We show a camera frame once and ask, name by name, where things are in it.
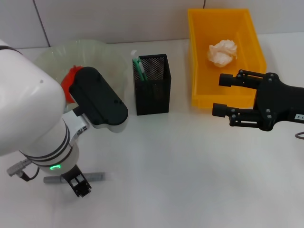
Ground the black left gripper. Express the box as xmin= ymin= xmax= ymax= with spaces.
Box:
xmin=60 ymin=165 xmax=92 ymax=198

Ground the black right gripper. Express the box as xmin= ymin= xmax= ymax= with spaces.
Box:
xmin=212 ymin=69 xmax=304 ymax=132

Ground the gray marker pen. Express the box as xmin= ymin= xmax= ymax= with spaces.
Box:
xmin=43 ymin=172 xmax=112 ymax=185

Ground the white paper ball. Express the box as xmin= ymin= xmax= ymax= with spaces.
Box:
xmin=208 ymin=39 xmax=239 ymax=68

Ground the green utility knife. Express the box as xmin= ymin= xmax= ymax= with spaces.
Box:
xmin=130 ymin=49 xmax=149 ymax=81

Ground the orange fruit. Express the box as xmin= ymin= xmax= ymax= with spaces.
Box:
xmin=60 ymin=65 xmax=84 ymax=105

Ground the black mesh pen holder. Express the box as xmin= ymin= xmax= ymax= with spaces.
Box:
xmin=132 ymin=53 xmax=172 ymax=116

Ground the pale green glass fruit plate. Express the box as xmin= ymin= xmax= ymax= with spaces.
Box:
xmin=33 ymin=39 xmax=129 ymax=114

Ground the yellow plastic bin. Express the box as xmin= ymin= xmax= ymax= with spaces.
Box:
xmin=187 ymin=8 xmax=267 ymax=109

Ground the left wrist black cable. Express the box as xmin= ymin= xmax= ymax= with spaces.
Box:
xmin=7 ymin=159 xmax=40 ymax=181

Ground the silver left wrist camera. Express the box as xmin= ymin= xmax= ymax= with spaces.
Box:
xmin=68 ymin=66 xmax=129 ymax=133

